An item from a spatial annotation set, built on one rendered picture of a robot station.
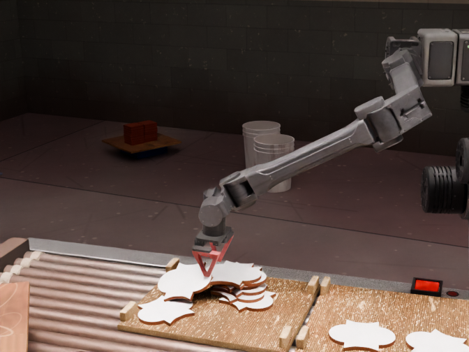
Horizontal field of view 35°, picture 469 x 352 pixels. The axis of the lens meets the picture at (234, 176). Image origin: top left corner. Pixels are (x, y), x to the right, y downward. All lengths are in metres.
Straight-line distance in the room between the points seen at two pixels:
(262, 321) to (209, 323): 0.12
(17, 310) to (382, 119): 0.90
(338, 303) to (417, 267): 2.51
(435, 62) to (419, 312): 0.75
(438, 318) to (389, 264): 2.54
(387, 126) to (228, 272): 0.55
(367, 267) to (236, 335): 2.63
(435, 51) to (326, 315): 0.85
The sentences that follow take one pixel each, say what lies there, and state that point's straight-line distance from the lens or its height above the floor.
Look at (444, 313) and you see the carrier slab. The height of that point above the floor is 0.94.
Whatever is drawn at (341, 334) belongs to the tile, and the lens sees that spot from 1.74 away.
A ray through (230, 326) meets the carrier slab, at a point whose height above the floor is 0.94.
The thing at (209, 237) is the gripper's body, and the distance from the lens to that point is 1.84.
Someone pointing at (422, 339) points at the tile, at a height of 0.95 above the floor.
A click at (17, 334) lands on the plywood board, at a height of 1.04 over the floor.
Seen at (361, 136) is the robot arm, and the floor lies 1.37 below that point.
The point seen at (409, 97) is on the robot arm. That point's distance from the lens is 1.72.
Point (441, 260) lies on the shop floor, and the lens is 4.48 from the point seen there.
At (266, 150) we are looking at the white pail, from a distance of 5.37.
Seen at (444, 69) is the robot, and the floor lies 1.42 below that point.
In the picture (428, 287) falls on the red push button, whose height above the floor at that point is 0.93.
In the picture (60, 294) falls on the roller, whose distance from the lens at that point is 2.03.
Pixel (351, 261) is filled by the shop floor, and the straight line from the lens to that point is 4.39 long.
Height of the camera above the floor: 1.81
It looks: 18 degrees down
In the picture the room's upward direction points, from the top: 1 degrees counter-clockwise
